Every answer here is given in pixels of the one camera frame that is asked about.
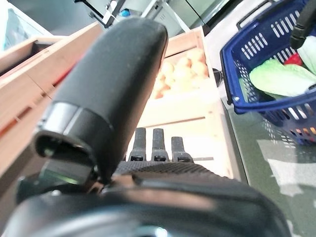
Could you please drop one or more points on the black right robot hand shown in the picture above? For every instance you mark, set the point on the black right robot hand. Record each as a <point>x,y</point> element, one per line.
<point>302,24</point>

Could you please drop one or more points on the black tripod stand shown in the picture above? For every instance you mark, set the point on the black tripod stand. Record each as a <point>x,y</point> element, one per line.
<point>103,13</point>

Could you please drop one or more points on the green white napa cabbage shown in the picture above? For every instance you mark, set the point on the green white napa cabbage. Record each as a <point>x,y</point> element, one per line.
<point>308,54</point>
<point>281,79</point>

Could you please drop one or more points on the blue plastic shopping basket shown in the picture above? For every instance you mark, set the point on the blue plastic shopping basket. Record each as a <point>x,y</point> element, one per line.
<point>259,32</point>

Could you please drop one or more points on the white desk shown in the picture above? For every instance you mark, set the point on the white desk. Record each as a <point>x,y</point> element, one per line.
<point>170,17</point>

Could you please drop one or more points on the red bell pepper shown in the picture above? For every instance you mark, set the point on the red bell pepper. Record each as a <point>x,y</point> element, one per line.
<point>293,60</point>

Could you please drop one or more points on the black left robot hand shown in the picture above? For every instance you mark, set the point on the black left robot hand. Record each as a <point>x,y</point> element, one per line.
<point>111,86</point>

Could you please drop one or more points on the round black stand base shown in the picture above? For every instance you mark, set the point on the round black stand base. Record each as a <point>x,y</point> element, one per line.
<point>217,76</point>

